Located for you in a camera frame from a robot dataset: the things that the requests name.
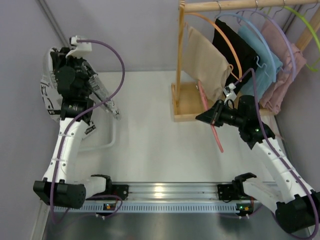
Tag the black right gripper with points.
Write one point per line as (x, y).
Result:
(218, 113)

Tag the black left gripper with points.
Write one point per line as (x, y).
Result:
(86, 75)

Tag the pink plastic hanger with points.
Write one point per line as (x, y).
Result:
(205, 105)

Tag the orange plastic hanger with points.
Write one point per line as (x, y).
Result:
(240, 72)

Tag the beige trousers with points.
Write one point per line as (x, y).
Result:
(203, 62)

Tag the black white printed trousers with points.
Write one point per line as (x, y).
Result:
(48, 86)

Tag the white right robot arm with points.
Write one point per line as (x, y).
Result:
(295, 205)

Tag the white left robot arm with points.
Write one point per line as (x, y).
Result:
(59, 186)

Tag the light blue plastic hanger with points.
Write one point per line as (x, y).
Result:
(266, 46)

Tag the purple plastic hanger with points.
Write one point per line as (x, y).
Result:
(288, 44)

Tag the green plastic hanger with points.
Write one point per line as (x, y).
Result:
(311, 26)

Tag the wooden clothes rack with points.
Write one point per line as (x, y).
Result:
(186, 99)

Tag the white plastic laundry basket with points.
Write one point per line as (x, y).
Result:
(103, 134)

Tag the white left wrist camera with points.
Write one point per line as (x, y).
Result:
(80, 49)

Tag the aluminium mounting rail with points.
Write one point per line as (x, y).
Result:
(170, 191)

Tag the grey slotted cable duct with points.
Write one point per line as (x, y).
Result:
(163, 207)

